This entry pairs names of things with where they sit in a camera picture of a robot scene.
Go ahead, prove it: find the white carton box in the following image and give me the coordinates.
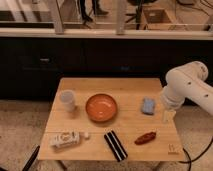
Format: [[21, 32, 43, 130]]
[[50, 132, 80, 148]]

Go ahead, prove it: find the blue sponge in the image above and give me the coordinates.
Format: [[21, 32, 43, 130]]
[[141, 98, 155, 115]]

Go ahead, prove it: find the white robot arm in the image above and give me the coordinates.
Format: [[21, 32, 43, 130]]
[[160, 61, 213, 116]]

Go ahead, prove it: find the cardboard box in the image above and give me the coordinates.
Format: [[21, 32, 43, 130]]
[[140, 8, 176, 30]]

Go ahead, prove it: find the orange bowl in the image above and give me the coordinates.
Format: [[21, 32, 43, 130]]
[[85, 94, 118, 122]]

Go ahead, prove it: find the small white cube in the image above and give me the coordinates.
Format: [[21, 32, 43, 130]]
[[83, 132, 90, 139]]

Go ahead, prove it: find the black cabinet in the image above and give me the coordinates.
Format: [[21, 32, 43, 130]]
[[0, 37, 213, 100]]

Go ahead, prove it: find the black white striped block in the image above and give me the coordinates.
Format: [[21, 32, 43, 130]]
[[104, 131, 128, 162]]

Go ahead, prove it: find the white plastic cup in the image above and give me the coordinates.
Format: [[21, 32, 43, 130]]
[[59, 90, 75, 112]]

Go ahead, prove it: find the black cable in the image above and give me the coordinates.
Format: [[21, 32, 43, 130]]
[[179, 136, 213, 171]]

